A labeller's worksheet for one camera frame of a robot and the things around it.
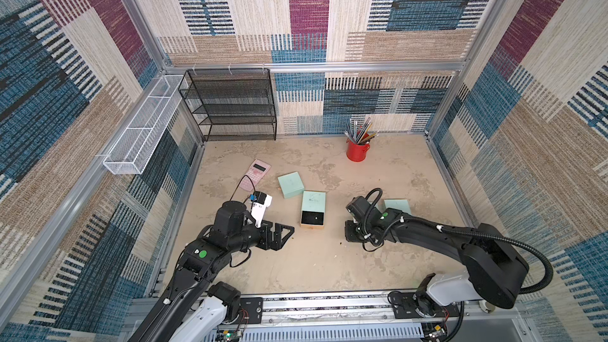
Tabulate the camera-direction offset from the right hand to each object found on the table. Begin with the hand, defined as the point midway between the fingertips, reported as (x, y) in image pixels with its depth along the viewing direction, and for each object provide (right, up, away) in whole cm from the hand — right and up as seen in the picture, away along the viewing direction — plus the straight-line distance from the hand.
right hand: (350, 237), depth 86 cm
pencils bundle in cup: (+8, +39, +21) cm, 45 cm away
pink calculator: (-37, +23, +19) cm, 48 cm away
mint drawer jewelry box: (+21, +11, +7) cm, 24 cm away
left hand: (-23, +8, -16) cm, 29 cm away
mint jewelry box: (-22, +18, +13) cm, 31 cm away
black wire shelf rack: (-50, +53, +23) cm, 76 cm away
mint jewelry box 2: (-13, +7, +5) cm, 16 cm away
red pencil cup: (+7, +31, +22) cm, 39 cm away
